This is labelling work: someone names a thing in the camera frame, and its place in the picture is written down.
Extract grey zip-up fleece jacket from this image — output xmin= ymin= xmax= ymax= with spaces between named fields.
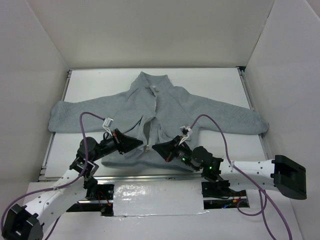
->
xmin=48 ymin=72 xmax=269 ymax=172

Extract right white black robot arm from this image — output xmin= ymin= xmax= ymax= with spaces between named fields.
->
xmin=152 ymin=135 xmax=307 ymax=200

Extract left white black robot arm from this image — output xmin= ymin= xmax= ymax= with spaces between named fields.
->
xmin=1 ymin=129 xmax=143 ymax=240

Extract silver foil tape sheet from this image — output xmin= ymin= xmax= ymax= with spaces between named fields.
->
xmin=113 ymin=180 xmax=206 ymax=217

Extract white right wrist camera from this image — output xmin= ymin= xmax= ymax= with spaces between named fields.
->
xmin=179 ymin=125 xmax=193 ymax=145

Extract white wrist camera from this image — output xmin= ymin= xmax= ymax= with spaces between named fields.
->
xmin=102 ymin=117 xmax=114 ymax=135
xmin=179 ymin=125 xmax=193 ymax=145

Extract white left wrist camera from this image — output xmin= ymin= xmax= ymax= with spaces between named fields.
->
xmin=102 ymin=117 xmax=114 ymax=135

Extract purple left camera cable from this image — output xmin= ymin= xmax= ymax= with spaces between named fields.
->
xmin=0 ymin=111 xmax=107 ymax=240

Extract purple camera cable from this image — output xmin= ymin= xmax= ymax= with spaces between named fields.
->
xmin=0 ymin=111 xmax=107 ymax=240
xmin=188 ymin=114 xmax=293 ymax=240

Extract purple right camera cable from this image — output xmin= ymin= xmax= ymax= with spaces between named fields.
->
xmin=188 ymin=114 xmax=293 ymax=240

